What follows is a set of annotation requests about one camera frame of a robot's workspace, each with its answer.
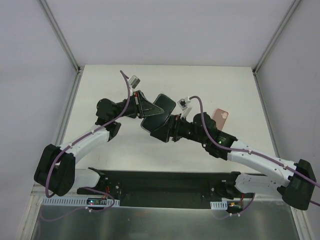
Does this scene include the black phone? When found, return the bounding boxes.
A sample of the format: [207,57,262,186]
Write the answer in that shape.
[140,93,176,133]

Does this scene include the pink phone case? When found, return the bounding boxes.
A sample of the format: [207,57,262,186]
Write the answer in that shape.
[212,108,229,131]

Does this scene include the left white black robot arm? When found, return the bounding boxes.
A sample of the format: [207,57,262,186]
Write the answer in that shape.
[34,90,164,198]

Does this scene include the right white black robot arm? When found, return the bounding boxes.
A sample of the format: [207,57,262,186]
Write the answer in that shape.
[141,113,317,211]

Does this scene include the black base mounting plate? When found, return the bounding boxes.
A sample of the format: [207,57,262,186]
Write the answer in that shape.
[74,167,286,208]

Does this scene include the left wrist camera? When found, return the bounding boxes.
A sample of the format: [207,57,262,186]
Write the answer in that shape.
[128,75,141,89]

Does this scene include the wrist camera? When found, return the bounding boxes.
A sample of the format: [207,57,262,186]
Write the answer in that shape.
[128,75,141,89]
[177,96,192,119]

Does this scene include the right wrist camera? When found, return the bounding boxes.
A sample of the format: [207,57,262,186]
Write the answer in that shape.
[177,96,192,119]

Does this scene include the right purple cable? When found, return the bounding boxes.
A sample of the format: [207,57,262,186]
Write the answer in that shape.
[187,95,320,221]

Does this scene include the purple cable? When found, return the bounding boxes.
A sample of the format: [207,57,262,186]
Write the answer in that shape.
[39,70,133,222]
[187,95,320,221]

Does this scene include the aluminium frame front rail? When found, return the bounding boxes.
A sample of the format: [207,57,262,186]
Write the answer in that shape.
[31,175,302,202]

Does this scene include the right white cable duct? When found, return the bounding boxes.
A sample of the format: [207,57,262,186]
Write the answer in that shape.
[210,200,228,211]

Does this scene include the white cable duct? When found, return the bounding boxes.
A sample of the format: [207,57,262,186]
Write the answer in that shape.
[42,196,120,208]
[210,200,228,211]

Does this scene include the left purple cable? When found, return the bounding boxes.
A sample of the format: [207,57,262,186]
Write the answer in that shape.
[39,70,133,222]

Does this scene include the left white cable duct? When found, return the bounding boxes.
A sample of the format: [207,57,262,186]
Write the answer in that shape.
[42,196,120,208]

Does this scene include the left aluminium frame post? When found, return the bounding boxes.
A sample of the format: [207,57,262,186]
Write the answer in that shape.
[37,0,82,74]

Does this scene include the aluminium frame post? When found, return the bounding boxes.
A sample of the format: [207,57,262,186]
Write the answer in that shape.
[37,0,82,74]
[252,0,303,76]

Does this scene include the right aluminium frame post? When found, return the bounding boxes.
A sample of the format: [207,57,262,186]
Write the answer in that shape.
[252,0,303,76]

